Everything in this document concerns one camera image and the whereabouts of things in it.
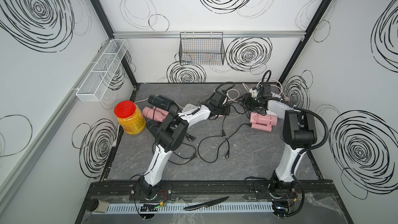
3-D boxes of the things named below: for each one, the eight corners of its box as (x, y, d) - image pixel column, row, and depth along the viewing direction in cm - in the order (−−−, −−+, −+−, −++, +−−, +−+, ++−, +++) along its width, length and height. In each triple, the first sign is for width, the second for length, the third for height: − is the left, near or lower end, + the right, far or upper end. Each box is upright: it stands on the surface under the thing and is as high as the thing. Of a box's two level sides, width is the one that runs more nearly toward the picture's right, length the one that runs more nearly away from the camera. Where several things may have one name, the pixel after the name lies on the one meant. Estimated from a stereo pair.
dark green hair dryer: (148, 105, 109) (146, 100, 104) (155, 97, 114) (153, 92, 109) (168, 113, 104) (166, 108, 100) (174, 104, 109) (173, 99, 105)
